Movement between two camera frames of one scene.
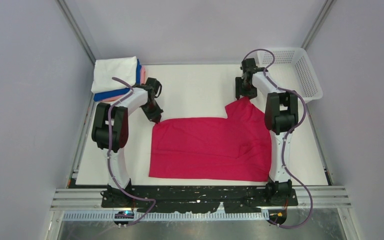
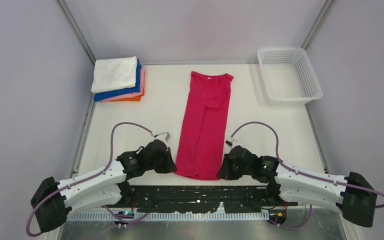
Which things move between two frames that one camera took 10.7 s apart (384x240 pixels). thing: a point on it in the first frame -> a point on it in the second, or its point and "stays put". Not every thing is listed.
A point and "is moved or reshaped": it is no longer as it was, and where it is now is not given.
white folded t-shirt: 124,68 stays put
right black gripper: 239,91 -> 225,173
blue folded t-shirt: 106,95 stays put
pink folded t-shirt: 143,82 stays put
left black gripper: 155,117 -> 169,166
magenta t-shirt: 237,148 is moved or reshaped
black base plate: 198,199 stays put
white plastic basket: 291,68 stays put
